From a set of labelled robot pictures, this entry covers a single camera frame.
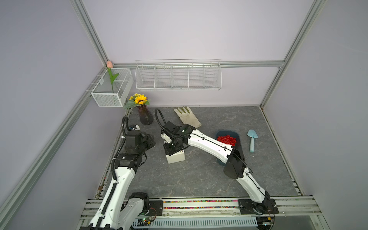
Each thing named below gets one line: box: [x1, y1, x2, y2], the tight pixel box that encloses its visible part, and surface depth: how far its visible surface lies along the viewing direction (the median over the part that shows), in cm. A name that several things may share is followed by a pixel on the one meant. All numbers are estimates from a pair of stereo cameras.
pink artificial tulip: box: [106, 60, 120, 94], surface depth 92 cm
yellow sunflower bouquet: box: [123, 92, 151, 110], surface depth 93 cm
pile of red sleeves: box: [217, 135, 237, 147], surface depth 101 cm
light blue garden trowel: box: [246, 129, 259, 153], surface depth 101 cm
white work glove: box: [173, 105, 202, 129], surface depth 117 cm
